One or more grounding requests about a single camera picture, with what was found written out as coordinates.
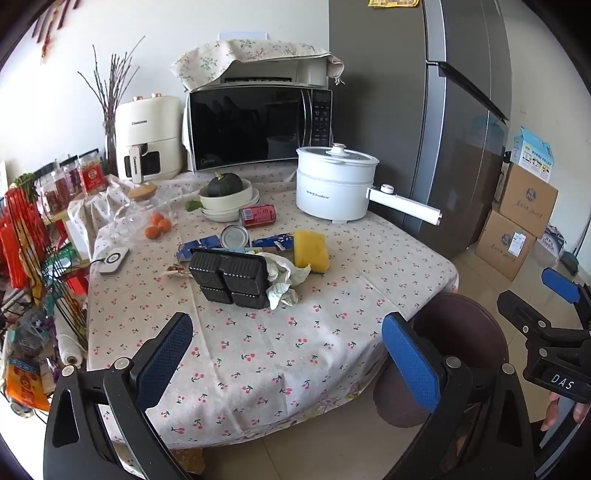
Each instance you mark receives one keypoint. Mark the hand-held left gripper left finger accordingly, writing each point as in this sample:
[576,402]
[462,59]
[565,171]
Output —
[166,360]

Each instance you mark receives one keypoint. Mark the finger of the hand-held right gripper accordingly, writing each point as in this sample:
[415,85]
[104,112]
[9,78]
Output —
[561,282]
[521,309]

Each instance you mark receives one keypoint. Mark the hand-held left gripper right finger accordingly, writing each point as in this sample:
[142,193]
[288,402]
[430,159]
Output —
[411,364]

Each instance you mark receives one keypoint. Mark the brown trash bin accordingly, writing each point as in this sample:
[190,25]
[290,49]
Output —
[466,323]

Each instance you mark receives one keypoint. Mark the brown candy wrapper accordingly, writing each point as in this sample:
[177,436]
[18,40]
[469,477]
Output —
[178,270]

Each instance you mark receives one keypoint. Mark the black plastic food tray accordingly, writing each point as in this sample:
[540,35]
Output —
[231,277]

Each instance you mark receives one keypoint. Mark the blue snack box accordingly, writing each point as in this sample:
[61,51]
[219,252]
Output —
[196,248]
[273,242]

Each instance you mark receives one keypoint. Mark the red cartoon drink can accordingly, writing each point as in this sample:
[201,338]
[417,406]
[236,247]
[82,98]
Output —
[235,237]

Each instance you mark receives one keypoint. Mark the yellow sponge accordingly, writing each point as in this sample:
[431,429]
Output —
[311,249]

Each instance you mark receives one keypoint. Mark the person's right hand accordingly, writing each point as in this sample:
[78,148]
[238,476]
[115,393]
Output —
[551,411]

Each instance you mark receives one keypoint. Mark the small white package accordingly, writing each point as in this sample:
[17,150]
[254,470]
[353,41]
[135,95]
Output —
[551,242]

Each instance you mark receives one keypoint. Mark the white paper roll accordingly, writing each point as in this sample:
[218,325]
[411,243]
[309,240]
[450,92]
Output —
[69,344]

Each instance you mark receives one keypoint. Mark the yellow floral cloth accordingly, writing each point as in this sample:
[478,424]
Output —
[191,459]

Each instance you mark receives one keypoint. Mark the white oval device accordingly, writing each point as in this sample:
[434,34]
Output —
[114,261]

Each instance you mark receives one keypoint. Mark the cherry print tablecloth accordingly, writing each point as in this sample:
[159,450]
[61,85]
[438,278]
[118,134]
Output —
[277,341]

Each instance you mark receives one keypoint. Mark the blue and white box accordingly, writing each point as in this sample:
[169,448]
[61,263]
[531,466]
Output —
[533,152]

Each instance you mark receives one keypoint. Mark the orange snack bag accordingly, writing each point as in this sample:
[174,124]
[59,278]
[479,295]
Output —
[25,383]

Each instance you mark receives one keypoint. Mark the white plate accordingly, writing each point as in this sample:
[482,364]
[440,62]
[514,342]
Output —
[231,218]
[251,203]

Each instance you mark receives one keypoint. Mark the small green fruit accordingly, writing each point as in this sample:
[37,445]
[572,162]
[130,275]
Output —
[193,206]

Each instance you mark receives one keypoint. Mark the glass jar with wooden lid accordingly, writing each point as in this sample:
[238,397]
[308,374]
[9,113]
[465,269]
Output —
[141,203]

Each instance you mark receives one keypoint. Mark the white ceramic bowl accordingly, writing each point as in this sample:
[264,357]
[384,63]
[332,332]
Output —
[228,203]

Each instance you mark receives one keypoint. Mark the dark green pumpkin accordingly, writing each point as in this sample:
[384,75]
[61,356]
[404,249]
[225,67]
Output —
[224,187]

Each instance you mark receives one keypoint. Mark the white electric cooking pot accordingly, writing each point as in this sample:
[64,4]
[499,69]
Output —
[330,194]

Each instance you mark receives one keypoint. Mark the red packets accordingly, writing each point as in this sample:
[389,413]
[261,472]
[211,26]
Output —
[21,235]

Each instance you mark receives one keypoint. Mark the clear storage jar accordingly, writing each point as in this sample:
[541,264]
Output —
[71,180]
[48,191]

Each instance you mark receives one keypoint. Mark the glass vase with dry twigs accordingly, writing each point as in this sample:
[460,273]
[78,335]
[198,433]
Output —
[111,147]

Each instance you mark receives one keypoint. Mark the grey refrigerator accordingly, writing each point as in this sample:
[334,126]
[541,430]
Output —
[392,115]

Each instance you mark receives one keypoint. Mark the cream air fryer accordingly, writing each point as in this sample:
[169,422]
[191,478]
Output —
[147,120]

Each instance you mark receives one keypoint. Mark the black microwave oven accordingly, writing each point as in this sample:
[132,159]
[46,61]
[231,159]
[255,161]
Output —
[244,124]

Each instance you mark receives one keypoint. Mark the white countertop oven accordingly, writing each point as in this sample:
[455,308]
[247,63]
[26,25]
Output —
[277,71]

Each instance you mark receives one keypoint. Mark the floral cover cloth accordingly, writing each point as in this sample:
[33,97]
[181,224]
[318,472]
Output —
[258,48]

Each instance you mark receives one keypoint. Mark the yellow fridge sticker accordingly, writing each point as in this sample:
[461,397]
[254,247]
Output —
[392,2]

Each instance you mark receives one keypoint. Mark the red wall decoration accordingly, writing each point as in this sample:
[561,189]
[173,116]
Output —
[46,32]

